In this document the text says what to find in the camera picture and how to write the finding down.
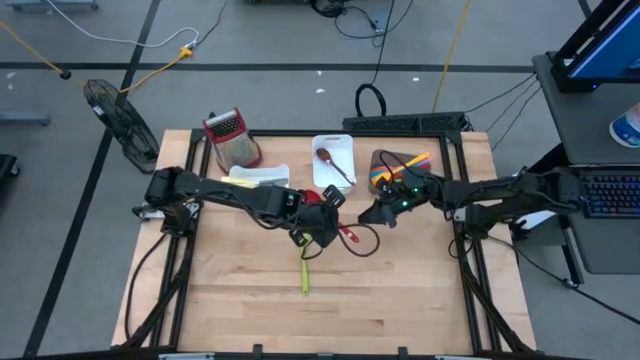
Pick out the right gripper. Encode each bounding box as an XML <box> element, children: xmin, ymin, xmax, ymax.
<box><xmin>358</xmin><ymin>169</ymin><xmax>434</xmax><ymax>230</ymax></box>

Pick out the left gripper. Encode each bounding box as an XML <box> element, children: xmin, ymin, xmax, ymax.
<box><xmin>288</xmin><ymin>183</ymin><xmax>347</xmax><ymax>249</ymax></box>

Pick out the brown wooden spoon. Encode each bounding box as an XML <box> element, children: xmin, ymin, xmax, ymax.
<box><xmin>315</xmin><ymin>147</ymin><xmax>357</xmax><ymax>187</ymax></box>

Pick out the yellow silicone spatula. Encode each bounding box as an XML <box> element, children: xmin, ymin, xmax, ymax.
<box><xmin>389</xmin><ymin>151</ymin><xmax>432</xmax><ymax>176</ymax></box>

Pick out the grey translucent plastic bin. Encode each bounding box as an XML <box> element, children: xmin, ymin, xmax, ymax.
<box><xmin>368</xmin><ymin>148</ymin><xmax>436</xmax><ymax>196</ymax></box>

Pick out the lime green silicone spoon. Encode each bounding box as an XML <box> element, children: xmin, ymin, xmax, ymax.
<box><xmin>298</xmin><ymin>232</ymin><xmax>312</xmax><ymax>296</ymax></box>

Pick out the white plastic bin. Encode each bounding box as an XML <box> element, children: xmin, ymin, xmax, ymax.
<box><xmin>311</xmin><ymin>133</ymin><xmax>358</xmax><ymax>196</ymax></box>
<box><xmin>227</xmin><ymin>163</ymin><xmax>291</xmax><ymax>201</ymax></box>

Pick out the black perforated metal box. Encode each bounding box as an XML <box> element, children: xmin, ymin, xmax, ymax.
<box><xmin>342</xmin><ymin>111</ymin><xmax>469</xmax><ymax>134</ymax></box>

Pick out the black floor fan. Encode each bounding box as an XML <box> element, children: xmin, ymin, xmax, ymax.
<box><xmin>82</xmin><ymin>78</ymin><xmax>161</xmax><ymax>175</ymax></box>

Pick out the grey side desk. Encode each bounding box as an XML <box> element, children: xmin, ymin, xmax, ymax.
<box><xmin>532</xmin><ymin>49</ymin><xmax>640</xmax><ymax>276</ymax></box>

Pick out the black backlit keyboard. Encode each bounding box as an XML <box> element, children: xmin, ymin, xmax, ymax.
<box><xmin>578</xmin><ymin>169</ymin><xmax>640</xmax><ymax>220</ymax></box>

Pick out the black monitor stand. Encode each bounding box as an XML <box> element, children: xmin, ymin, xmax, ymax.
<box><xmin>551</xmin><ymin>0</ymin><xmax>640</xmax><ymax>95</ymax></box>

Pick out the white blue wipes canister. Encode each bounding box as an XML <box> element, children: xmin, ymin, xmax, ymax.
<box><xmin>608</xmin><ymin>102</ymin><xmax>640</xmax><ymax>149</ymax></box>

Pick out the computer monitor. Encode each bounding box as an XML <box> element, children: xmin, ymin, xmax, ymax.
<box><xmin>567</xmin><ymin>0</ymin><xmax>640</xmax><ymax>81</ymax></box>

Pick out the grey metal desk foot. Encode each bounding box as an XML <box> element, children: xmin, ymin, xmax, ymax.
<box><xmin>5</xmin><ymin>0</ymin><xmax>100</xmax><ymax>12</ymax></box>
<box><xmin>0</xmin><ymin>110</ymin><xmax>52</xmax><ymax>126</ymax></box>

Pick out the black chair wheel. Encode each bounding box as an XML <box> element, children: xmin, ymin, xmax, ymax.
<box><xmin>0</xmin><ymin>153</ymin><xmax>21</xmax><ymax>181</ymax></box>

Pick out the steel box grater red handle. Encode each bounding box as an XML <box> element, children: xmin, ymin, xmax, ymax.
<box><xmin>201</xmin><ymin>106</ymin><xmax>264</xmax><ymax>175</ymax></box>

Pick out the black hanging cable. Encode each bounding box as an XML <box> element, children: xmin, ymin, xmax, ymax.
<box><xmin>354</xmin><ymin>0</ymin><xmax>397</xmax><ymax>119</ymax></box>

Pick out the thin black cable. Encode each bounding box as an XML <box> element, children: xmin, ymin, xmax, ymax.
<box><xmin>489</xmin><ymin>84</ymin><xmax>544</xmax><ymax>151</ymax></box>
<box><xmin>464</xmin><ymin>72</ymin><xmax>539</xmax><ymax>115</ymax></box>

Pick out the black floor cable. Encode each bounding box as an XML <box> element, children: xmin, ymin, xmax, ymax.
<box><xmin>487</xmin><ymin>233</ymin><xmax>640</xmax><ymax>326</ymax></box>
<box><xmin>123</xmin><ymin>229</ymin><xmax>171</xmax><ymax>341</ymax></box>

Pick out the yellow hanging cable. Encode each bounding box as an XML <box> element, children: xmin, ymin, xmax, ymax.
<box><xmin>432</xmin><ymin>0</ymin><xmax>474</xmax><ymax>114</ymax></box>

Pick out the black cable bundle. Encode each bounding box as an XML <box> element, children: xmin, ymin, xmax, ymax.
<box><xmin>309</xmin><ymin>0</ymin><xmax>416</xmax><ymax>41</ymax></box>

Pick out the yellow extension cord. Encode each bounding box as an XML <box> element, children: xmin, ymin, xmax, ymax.
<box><xmin>0</xmin><ymin>19</ymin><xmax>195</xmax><ymax>95</ymax></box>

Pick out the white floor cable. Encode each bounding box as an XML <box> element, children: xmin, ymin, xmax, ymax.
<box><xmin>47</xmin><ymin>0</ymin><xmax>200</xmax><ymax>50</ymax></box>

